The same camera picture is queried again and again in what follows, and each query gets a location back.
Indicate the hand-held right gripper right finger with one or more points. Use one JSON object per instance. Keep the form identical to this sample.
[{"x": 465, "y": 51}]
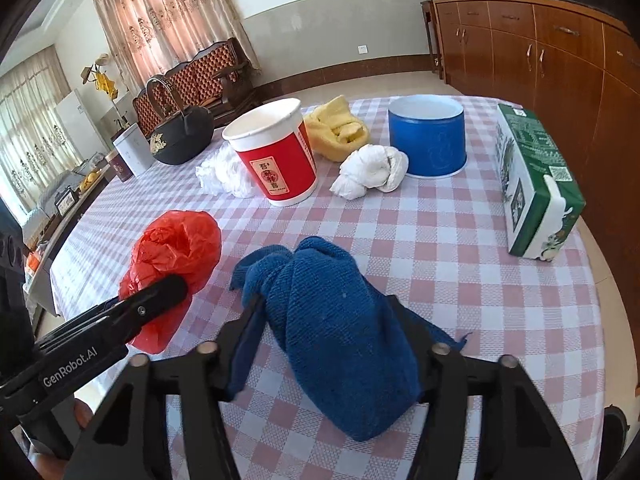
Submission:
[{"x": 425, "y": 375}]

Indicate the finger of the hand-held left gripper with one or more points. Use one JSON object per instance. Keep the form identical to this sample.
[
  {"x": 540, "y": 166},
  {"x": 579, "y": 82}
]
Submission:
[{"x": 155, "y": 302}]

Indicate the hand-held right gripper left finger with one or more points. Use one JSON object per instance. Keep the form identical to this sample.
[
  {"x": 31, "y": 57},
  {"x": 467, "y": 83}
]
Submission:
[{"x": 227, "y": 350}]

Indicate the red plastic bag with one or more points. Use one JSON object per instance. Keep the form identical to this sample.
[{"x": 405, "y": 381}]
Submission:
[{"x": 170, "y": 245}]

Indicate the dark blue knitted cloth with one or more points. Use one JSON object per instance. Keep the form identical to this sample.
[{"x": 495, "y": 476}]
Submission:
[{"x": 340, "y": 335}]

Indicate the clear plastic bag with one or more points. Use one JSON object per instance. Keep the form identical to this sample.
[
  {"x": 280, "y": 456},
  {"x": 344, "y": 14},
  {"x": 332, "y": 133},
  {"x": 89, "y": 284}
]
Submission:
[{"x": 225, "y": 175}]

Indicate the white cloth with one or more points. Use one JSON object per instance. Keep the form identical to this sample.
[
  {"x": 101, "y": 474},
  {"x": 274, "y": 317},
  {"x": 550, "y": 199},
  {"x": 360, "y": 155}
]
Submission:
[{"x": 367, "y": 170}]

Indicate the person's left hand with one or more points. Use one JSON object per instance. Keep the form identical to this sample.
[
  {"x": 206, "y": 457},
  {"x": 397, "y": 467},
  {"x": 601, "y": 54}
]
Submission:
[{"x": 82, "y": 415}]

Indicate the pink checked tablecloth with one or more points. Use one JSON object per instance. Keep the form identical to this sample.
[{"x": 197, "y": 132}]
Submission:
[{"x": 450, "y": 280}]

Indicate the cluttered low table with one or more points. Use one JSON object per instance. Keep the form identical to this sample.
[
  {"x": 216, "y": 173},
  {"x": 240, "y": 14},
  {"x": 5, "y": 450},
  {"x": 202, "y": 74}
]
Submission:
[{"x": 55, "y": 220}]

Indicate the dark red tin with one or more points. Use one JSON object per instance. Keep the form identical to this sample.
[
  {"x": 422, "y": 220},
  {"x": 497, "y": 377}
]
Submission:
[{"x": 120, "y": 170}]

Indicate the white tin box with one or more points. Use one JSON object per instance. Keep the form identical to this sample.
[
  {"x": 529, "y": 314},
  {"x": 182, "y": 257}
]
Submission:
[{"x": 132, "y": 150}]

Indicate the black iron teapot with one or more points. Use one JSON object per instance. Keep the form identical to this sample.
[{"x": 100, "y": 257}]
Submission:
[{"x": 180, "y": 137}]

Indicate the red paper tub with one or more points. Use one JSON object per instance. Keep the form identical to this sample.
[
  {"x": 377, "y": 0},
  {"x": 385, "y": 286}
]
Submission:
[{"x": 277, "y": 165}]

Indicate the wooden coat stand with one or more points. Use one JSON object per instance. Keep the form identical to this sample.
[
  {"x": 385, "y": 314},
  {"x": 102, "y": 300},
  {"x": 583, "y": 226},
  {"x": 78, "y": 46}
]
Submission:
[{"x": 117, "y": 110}]

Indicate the white refrigerator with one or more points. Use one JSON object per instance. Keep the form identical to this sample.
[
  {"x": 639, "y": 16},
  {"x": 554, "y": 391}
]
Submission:
[{"x": 80, "y": 120}]

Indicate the cream curtain with brown embroidery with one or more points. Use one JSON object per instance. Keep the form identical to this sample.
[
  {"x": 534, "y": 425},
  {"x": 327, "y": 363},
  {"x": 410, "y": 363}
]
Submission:
[{"x": 30, "y": 130}]

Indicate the green tissue box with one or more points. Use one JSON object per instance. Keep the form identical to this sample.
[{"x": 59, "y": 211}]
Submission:
[{"x": 535, "y": 180}]

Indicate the yellow garment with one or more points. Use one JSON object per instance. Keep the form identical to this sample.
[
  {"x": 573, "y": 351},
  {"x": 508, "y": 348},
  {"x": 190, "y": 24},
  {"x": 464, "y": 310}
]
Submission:
[{"x": 104, "y": 82}]

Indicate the wooden sofa with orange cushions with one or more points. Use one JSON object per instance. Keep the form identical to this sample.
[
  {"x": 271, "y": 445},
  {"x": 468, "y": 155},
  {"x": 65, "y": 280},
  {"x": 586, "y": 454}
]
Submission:
[{"x": 200, "y": 80}]

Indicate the blue round tub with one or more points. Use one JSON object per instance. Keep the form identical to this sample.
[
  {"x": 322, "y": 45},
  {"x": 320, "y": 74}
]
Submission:
[{"x": 430, "y": 145}]

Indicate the yellow cloth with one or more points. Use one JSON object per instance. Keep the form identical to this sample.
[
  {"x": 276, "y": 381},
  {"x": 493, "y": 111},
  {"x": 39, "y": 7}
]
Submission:
[{"x": 335, "y": 135}]

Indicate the beige embroidered curtain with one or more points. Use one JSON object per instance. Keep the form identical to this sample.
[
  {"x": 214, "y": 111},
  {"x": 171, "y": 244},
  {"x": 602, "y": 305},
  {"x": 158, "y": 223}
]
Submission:
[{"x": 165, "y": 15}]

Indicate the long wooden sideboard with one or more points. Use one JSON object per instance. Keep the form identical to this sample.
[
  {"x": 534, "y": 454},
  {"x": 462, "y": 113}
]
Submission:
[{"x": 565, "y": 85}]

